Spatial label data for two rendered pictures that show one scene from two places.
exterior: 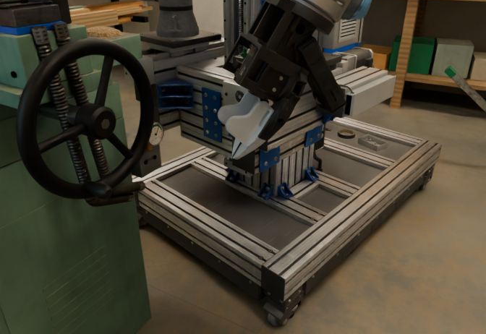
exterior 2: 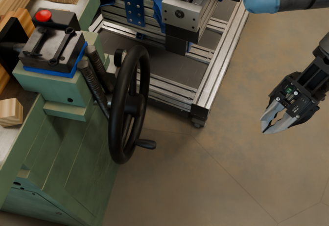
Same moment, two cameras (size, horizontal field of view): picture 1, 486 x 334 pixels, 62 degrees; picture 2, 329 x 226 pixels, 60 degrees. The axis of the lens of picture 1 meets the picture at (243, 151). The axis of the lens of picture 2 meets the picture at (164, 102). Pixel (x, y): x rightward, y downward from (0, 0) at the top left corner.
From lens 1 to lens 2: 0.54 m
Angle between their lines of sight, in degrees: 35
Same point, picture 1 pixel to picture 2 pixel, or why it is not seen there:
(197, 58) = not seen: outside the picture
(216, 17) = not seen: outside the picture
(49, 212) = (84, 143)
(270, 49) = (314, 93)
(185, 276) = not seen: hidden behind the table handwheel
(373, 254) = (237, 62)
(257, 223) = (173, 70)
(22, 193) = (72, 146)
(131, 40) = not seen: outside the picture
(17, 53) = (76, 90)
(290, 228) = (195, 68)
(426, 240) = (263, 42)
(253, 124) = (286, 123)
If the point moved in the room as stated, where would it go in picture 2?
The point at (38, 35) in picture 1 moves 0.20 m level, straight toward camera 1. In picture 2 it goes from (87, 72) to (159, 136)
